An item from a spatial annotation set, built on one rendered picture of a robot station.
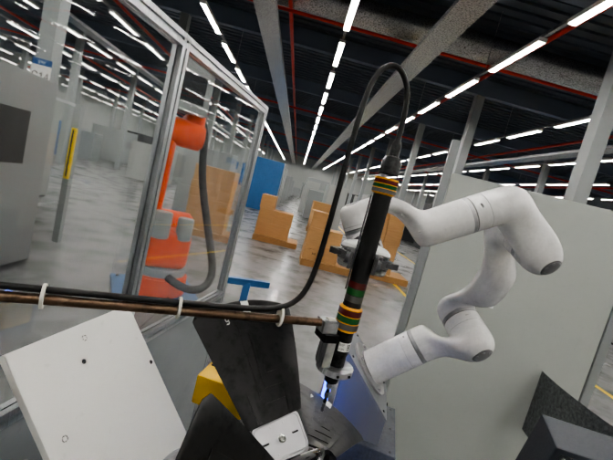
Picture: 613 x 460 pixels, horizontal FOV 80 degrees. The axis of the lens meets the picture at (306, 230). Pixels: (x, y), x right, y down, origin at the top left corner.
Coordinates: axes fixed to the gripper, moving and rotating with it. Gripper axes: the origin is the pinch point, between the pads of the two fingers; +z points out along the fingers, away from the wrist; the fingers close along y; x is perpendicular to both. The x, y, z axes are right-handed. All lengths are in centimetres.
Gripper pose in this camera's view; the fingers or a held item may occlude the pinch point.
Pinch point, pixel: (362, 262)
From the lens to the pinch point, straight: 67.8
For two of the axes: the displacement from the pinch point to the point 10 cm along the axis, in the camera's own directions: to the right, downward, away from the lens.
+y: -9.5, -2.7, 1.6
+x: 2.5, -9.6, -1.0
